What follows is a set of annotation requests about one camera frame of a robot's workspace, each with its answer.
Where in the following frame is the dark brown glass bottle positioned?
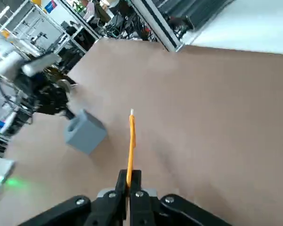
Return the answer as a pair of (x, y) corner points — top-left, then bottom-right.
(44, 67), (73, 83)

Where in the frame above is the clear glass cup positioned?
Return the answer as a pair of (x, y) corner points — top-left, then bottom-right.
(56, 79), (78, 94)

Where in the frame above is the aluminium camera post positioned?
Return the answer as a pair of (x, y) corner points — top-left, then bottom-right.
(129, 0), (187, 53)

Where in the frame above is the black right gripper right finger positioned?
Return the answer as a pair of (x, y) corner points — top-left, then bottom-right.
(129, 169), (234, 226)

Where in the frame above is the black finned power supply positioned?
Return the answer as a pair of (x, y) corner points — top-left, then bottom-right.
(163, 0), (237, 36)

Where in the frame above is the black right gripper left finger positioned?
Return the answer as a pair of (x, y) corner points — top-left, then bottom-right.
(18, 169), (129, 226)

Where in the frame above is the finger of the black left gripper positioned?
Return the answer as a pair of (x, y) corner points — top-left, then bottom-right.
(61, 105), (77, 121)

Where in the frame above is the orange handled paint brush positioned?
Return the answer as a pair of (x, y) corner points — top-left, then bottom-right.
(126, 108), (137, 187)

